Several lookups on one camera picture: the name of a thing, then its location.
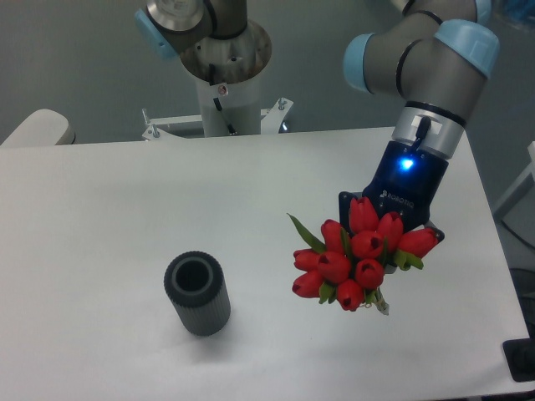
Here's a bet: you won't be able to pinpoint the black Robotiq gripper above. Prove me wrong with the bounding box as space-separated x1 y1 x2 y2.
339 140 449 243

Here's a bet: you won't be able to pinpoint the red tulip bouquet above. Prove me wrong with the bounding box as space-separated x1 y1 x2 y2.
289 196 439 315

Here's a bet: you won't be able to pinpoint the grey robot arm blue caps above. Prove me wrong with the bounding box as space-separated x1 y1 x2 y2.
135 1 500 230

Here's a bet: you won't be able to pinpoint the black device at table edge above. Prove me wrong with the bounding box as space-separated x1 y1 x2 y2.
502 338 534 383

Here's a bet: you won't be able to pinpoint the dark grey ribbed vase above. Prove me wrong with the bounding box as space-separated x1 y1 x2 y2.
163 251 232 337

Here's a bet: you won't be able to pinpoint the beige chair seat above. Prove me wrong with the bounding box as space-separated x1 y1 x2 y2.
1 109 76 149

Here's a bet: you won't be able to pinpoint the white furniture frame at right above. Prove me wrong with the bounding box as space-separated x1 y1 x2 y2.
492 142 534 220

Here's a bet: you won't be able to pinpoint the black cable on pedestal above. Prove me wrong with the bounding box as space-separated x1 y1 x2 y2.
212 96 237 136

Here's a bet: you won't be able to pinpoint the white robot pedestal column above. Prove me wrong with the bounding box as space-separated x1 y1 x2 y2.
195 78 261 138

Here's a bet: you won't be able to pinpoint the white pedestal base frame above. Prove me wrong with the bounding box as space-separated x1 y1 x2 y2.
141 97 294 140

